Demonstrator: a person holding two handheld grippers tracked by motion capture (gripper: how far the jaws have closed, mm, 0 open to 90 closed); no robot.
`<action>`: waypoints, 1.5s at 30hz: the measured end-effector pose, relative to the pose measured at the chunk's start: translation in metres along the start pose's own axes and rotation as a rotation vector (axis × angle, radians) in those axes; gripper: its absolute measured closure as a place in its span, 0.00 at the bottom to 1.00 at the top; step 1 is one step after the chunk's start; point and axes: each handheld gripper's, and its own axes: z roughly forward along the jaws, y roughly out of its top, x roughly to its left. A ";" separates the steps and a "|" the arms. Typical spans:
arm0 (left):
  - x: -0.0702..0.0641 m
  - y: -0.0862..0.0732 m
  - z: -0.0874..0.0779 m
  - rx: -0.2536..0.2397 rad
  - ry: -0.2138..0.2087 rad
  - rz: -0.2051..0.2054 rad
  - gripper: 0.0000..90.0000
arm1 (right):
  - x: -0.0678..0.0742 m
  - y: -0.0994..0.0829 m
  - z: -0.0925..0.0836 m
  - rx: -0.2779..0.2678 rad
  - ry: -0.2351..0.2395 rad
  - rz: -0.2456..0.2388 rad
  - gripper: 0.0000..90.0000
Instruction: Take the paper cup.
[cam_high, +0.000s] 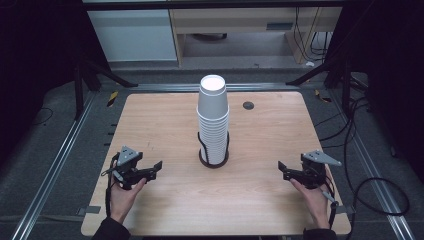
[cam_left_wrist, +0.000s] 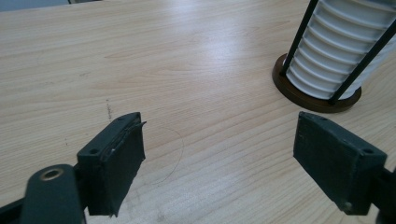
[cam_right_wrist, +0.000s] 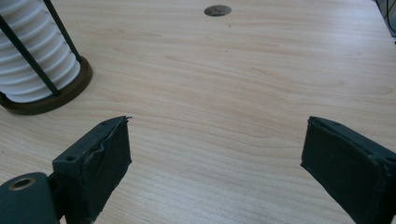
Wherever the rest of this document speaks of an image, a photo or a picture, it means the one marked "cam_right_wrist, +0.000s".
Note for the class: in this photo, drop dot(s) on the dark object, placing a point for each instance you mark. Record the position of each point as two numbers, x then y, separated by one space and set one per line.
389 14

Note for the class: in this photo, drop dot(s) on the round metal table grommet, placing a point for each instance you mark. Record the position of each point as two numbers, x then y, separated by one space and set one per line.
217 10

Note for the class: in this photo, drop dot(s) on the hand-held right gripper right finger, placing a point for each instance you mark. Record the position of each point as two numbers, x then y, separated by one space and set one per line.
348 168

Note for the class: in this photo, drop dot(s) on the stack of white paper cups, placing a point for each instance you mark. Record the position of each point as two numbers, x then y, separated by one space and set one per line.
37 34

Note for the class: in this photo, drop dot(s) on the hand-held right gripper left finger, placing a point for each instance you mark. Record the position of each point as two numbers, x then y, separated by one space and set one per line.
93 168

